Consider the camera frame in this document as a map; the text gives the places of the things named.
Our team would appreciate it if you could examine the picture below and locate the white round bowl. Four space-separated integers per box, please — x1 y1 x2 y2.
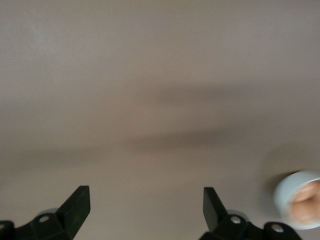
272 170 320 230

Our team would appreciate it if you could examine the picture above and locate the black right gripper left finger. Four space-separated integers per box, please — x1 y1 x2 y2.
0 185 91 240

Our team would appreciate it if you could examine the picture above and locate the brown egg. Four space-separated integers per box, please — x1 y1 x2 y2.
289 197 320 224
295 181 320 203

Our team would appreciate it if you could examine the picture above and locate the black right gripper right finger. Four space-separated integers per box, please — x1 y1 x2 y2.
199 186 301 240

